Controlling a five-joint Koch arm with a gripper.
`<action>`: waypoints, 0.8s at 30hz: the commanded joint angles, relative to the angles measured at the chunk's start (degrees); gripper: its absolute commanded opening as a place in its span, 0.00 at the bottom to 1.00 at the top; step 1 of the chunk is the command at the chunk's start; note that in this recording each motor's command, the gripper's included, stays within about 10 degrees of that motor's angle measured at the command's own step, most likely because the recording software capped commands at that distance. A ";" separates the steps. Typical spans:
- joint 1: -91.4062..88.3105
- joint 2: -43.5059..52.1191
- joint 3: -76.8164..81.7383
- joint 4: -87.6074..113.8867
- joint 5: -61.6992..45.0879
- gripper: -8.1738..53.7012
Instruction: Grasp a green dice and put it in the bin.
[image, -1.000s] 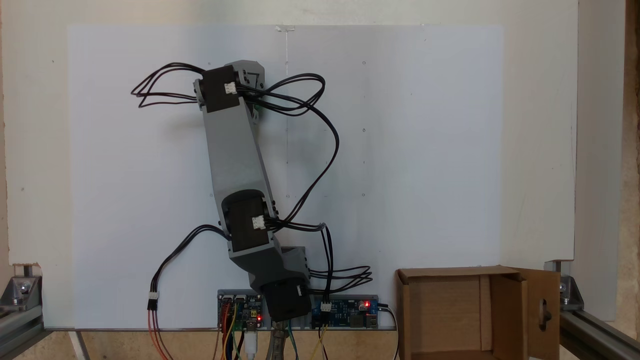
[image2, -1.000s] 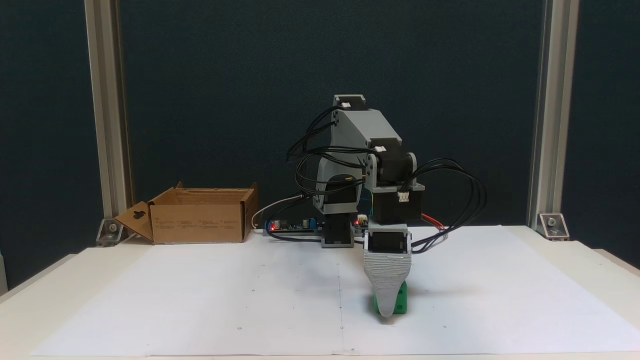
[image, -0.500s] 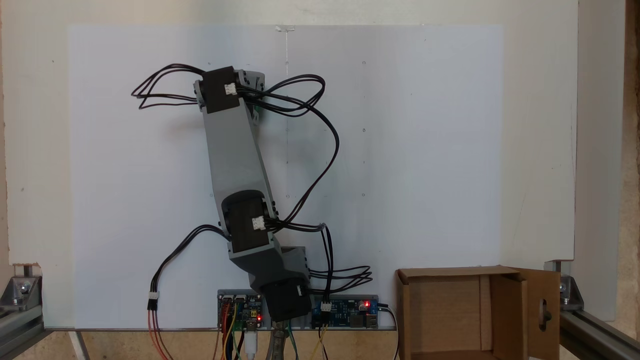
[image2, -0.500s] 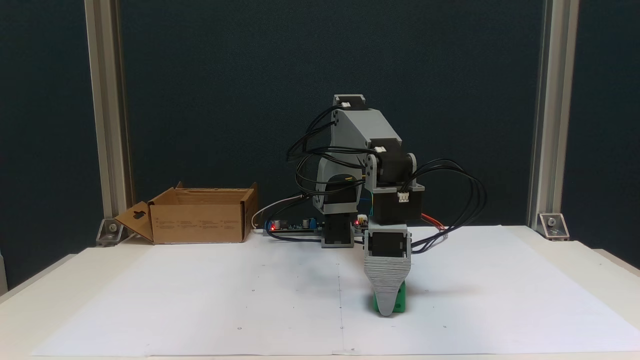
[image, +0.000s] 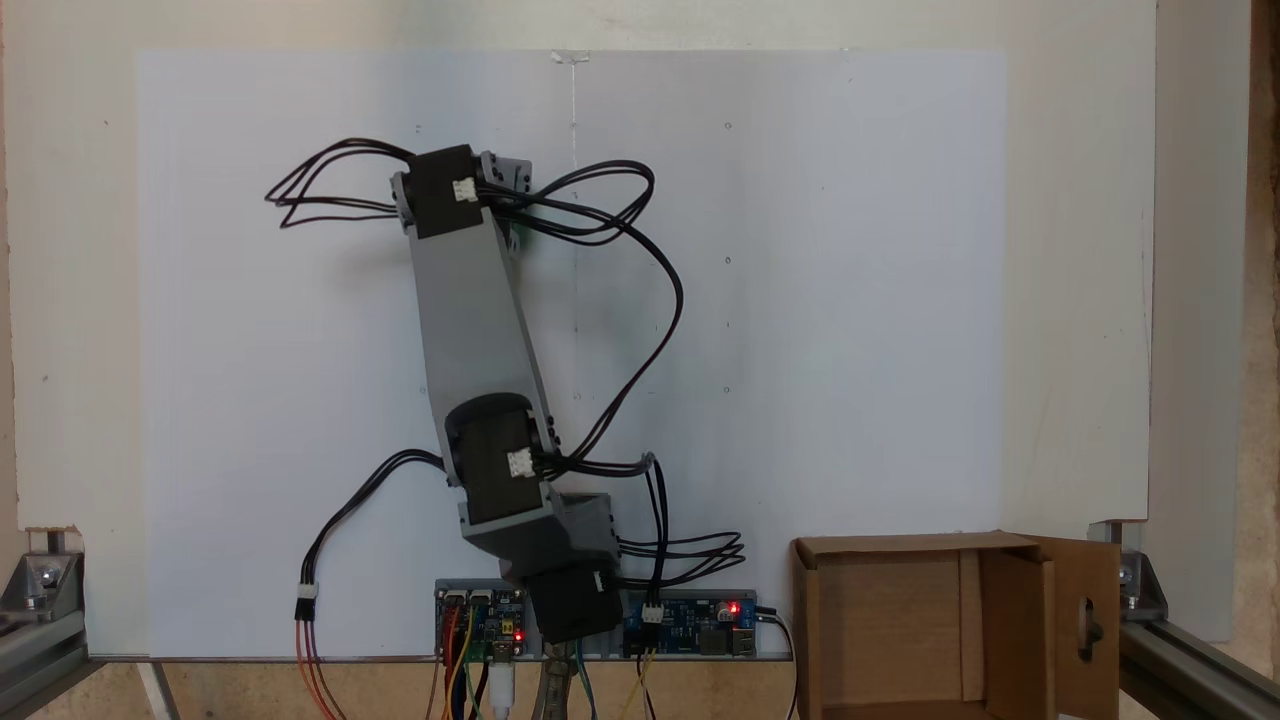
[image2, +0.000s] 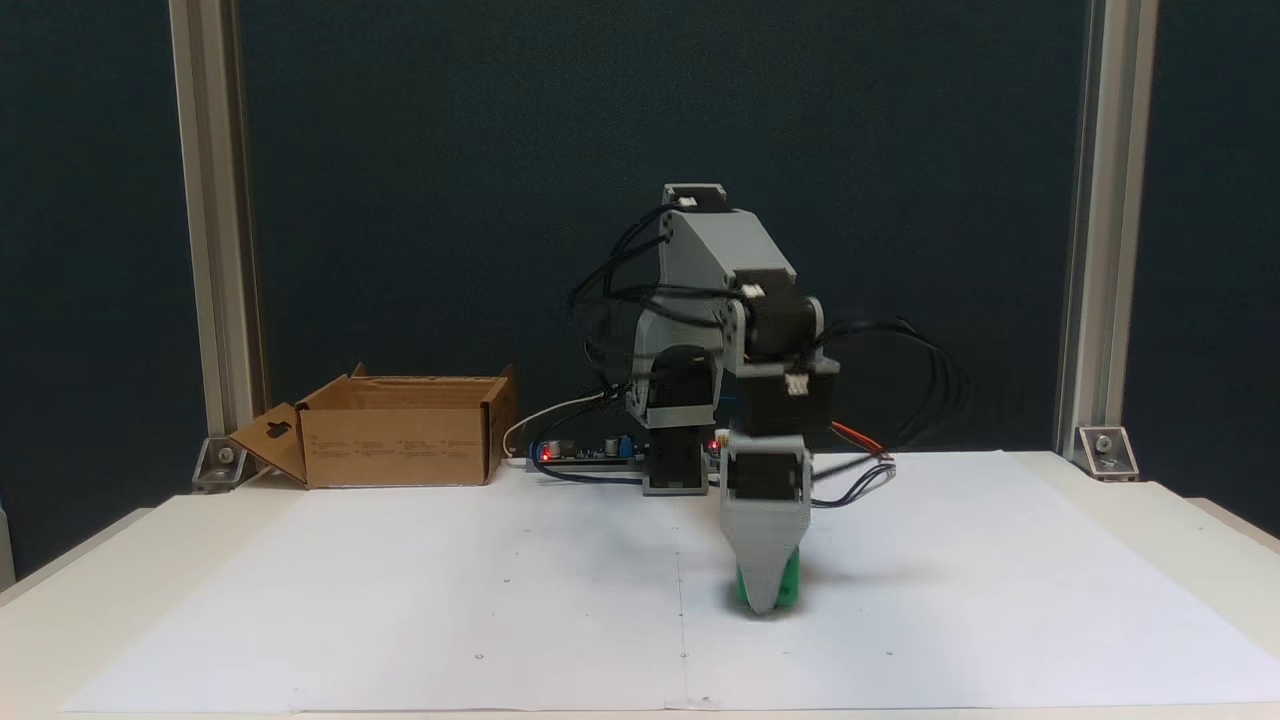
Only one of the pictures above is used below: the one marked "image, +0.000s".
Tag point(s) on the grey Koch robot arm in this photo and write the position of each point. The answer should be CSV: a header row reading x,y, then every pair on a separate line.
x,y
480,320

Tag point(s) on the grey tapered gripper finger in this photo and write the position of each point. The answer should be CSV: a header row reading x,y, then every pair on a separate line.
x,y
510,180

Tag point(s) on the brown cardboard box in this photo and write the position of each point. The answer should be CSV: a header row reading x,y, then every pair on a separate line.
x,y
890,630

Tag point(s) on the blue power circuit board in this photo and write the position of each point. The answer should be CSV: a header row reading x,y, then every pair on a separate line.
x,y
700,625

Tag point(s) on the white paper sheet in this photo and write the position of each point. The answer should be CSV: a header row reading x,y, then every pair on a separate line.
x,y
850,350

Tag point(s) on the clear tape piece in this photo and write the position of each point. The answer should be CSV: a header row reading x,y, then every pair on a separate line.
x,y
570,56

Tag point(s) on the metal corner bracket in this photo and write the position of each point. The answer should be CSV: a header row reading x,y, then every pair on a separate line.
x,y
1140,580
45,580

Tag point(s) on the aluminium frame post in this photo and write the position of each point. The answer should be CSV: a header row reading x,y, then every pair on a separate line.
x,y
40,660
1190,670

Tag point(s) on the grey metal clamp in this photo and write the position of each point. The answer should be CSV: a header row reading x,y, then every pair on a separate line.
x,y
555,690

